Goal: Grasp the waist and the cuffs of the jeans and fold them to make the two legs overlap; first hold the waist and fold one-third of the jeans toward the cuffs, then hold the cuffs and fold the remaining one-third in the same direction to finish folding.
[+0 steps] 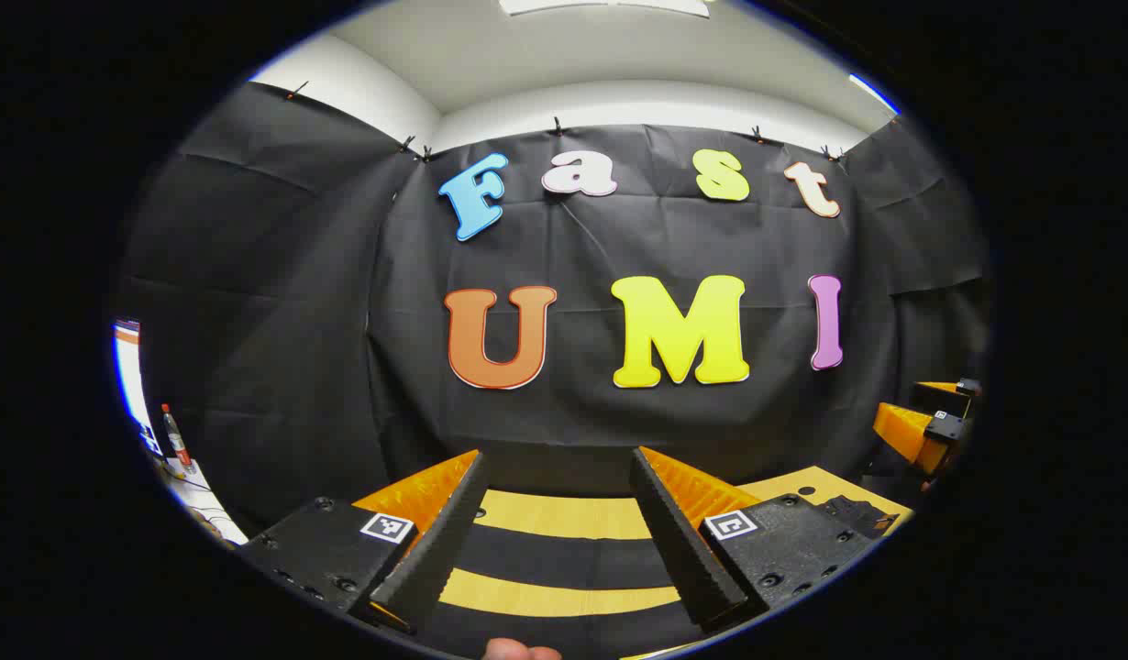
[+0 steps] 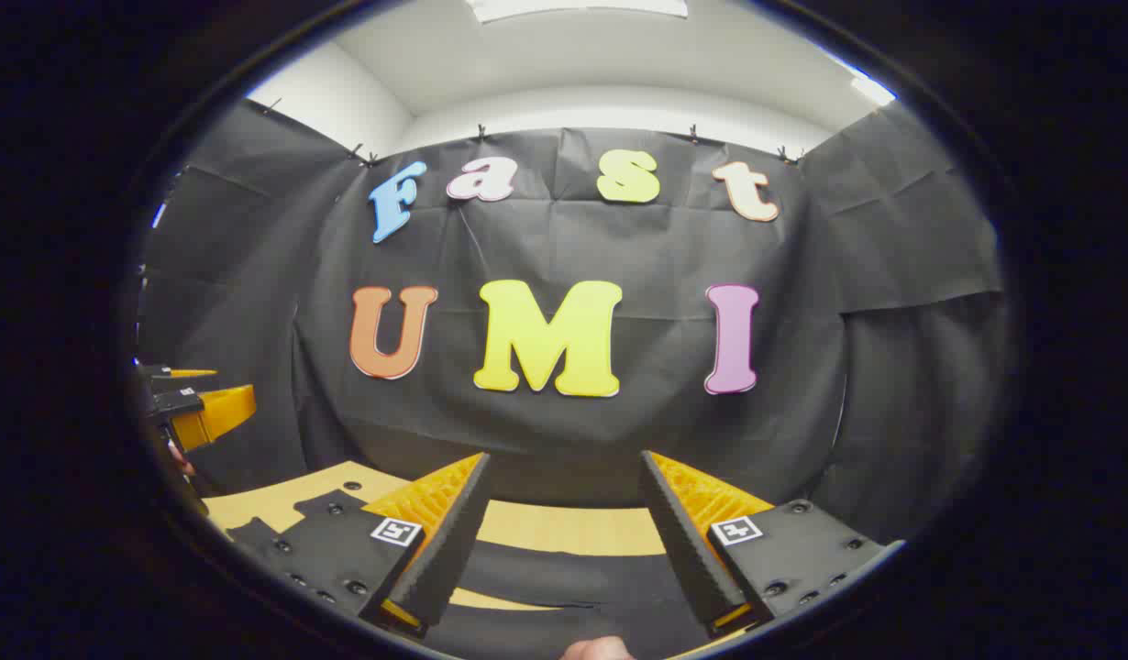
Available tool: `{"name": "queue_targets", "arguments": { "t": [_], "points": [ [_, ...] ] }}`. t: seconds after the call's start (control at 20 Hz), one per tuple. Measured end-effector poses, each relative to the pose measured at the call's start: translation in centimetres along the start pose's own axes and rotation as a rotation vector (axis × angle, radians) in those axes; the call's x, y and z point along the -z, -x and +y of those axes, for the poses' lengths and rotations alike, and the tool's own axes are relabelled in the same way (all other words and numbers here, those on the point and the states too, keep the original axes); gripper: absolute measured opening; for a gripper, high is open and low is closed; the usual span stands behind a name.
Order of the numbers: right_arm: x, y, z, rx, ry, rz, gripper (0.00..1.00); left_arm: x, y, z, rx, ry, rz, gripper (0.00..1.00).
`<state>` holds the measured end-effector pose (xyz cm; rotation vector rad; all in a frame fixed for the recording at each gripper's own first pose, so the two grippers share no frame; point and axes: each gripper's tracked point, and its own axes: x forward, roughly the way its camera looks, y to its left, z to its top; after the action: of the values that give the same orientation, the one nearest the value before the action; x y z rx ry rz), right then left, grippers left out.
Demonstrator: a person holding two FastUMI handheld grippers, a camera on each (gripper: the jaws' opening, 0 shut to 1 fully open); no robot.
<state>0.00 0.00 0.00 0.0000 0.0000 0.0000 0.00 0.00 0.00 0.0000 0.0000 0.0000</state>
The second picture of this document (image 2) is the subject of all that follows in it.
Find dark jeans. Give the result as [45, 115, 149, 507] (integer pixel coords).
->
[225, 490, 723, 660]

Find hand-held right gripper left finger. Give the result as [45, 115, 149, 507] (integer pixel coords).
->
[250, 451, 492, 638]

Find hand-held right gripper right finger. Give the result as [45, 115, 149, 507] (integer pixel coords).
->
[637, 449, 906, 640]

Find black backdrop cloth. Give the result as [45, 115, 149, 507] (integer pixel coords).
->
[138, 99, 1019, 551]

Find ceiling light panel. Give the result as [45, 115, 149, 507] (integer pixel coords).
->
[846, 71, 898, 107]
[466, 0, 690, 23]

